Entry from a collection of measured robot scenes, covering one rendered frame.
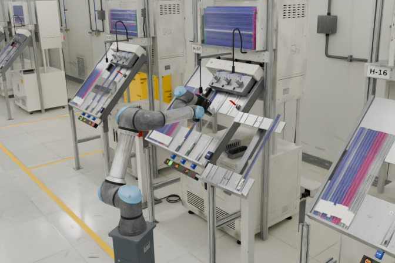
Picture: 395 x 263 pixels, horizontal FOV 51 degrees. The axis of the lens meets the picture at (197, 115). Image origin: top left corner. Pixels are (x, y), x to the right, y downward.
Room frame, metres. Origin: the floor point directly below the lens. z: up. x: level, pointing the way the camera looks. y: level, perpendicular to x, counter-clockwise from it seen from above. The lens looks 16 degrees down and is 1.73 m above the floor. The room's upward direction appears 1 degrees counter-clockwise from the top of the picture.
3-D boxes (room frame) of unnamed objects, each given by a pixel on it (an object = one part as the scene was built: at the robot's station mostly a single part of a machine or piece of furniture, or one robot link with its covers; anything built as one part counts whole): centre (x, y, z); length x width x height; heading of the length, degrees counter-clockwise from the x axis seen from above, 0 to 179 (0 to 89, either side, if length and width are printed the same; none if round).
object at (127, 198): (1.95, 0.36, 0.72); 0.13 x 0.12 x 0.14; 53
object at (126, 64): (4.04, 0.71, 0.66); 1.01 x 0.73 x 1.31; 128
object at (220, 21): (2.90, -0.26, 1.52); 0.51 x 0.13 x 0.27; 38
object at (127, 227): (1.95, 0.36, 0.60); 0.15 x 0.15 x 0.10
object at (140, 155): (3.30, 0.49, 0.39); 0.24 x 0.24 x 0.78; 38
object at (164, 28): (4.18, 0.56, 0.95); 1.35 x 0.82 x 1.90; 128
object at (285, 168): (3.03, -0.32, 0.31); 0.70 x 0.65 x 0.62; 38
